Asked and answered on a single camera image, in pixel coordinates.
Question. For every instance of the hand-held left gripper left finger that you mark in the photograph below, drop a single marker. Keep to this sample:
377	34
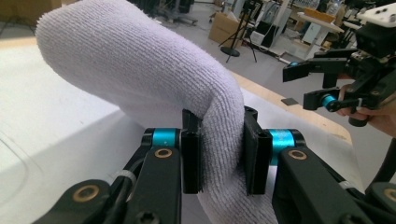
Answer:
191	161

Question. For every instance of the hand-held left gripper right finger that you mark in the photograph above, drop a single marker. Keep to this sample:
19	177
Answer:
257	161

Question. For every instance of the lilac printed towel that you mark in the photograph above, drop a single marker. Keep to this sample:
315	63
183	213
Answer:
140	62

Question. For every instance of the white desk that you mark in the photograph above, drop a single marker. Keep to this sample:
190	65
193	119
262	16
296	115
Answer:
317	28

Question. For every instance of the black tripod stand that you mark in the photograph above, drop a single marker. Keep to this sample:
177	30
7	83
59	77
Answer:
236	37

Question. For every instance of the small cardboard box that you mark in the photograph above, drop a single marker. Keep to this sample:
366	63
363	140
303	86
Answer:
222	29

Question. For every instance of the white grid mat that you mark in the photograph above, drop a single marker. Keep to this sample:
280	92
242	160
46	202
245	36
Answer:
46	124

